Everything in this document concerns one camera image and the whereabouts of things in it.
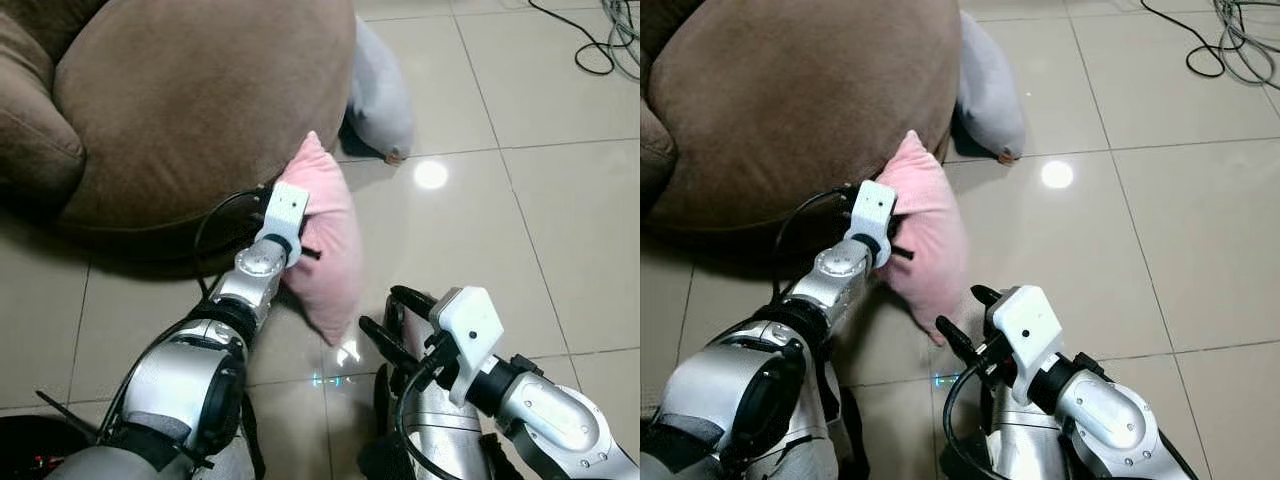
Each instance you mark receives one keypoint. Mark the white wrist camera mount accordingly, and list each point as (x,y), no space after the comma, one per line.
(287,210)
(1025,325)
(470,325)
(873,210)

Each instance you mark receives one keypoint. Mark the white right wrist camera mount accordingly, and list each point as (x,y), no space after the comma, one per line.
(470,325)
(1025,325)

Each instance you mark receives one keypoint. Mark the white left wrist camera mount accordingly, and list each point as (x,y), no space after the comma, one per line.
(873,210)
(287,210)

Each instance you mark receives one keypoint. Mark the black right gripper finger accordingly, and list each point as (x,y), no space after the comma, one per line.
(960,340)
(390,347)
(415,298)
(986,295)

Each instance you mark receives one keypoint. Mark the grey pillow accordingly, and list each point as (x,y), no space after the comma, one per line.
(380,100)
(990,100)

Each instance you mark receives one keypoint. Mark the silver robot right leg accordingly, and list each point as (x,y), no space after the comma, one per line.
(440,440)
(1010,445)

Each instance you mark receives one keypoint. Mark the pink pillow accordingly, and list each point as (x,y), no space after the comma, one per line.
(935,250)
(335,250)

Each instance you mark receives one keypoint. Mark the brown velvet tub sofa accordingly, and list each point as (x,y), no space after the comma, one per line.
(800,100)
(180,100)

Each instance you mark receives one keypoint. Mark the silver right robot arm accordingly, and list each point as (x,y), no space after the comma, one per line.
(1110,410)
(550,410)

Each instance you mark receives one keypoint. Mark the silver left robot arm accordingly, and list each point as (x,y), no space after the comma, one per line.
(255,275)
(840,275)

